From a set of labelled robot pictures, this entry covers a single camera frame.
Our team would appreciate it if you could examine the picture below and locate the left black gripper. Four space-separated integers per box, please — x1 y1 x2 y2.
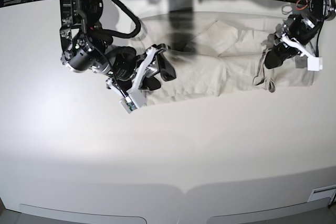
264 15 319 69

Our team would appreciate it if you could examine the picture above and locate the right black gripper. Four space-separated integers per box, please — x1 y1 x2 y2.
109 47 176 90

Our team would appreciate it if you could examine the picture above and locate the light grey T-shirt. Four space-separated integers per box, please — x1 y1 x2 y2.
131 12 314 106

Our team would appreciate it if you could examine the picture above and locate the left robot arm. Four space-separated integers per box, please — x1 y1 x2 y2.
264 0 335 71

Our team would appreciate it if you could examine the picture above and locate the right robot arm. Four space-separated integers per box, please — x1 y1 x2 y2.
59 0 176 97

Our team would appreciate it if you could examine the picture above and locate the white label sticker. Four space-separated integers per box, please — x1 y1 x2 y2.
308 185 336 202

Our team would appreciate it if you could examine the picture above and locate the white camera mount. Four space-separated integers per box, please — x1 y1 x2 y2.
274 22 323 71
105 44 176 113

